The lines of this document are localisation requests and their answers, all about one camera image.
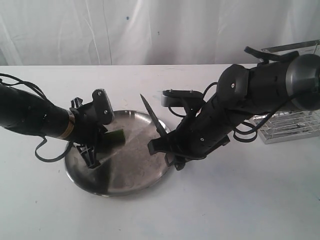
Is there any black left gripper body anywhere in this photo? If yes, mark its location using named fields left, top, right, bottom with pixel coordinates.
left=69, top=88, right=115, bottom=144

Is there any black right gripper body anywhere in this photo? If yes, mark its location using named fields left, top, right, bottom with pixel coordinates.
left=147, top=131, right=230, bottom=171

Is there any black handled serrated knife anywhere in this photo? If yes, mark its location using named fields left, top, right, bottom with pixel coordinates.
left=140, top=94, right=167, bottom=137

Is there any green cucumber piece with stem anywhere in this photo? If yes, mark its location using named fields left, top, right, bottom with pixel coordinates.
left=97, top=129, right=126, bottom=153

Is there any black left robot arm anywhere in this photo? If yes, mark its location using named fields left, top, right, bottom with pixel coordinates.
left=0, top=83, right=114, bottom=169

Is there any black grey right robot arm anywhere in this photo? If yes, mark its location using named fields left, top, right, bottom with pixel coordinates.
left=146, top=53, right=320, bottom=170

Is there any round stainless steel plate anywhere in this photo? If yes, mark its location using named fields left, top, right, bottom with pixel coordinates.
left=64, top=110, right=169, bottom=197

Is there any white backdrop curtain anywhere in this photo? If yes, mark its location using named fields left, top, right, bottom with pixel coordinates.
left=0, top=0, right=320, bottom=66

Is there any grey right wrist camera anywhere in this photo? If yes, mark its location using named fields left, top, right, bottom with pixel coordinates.
left=161, top=89, right=204, bottom=107

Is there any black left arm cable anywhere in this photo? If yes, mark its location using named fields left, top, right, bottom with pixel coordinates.
left=0, top=73, right=73, bottom=162

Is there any chrome wire utensil rack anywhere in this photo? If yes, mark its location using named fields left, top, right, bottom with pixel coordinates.
left=257, top=39, right=320, bottom=144

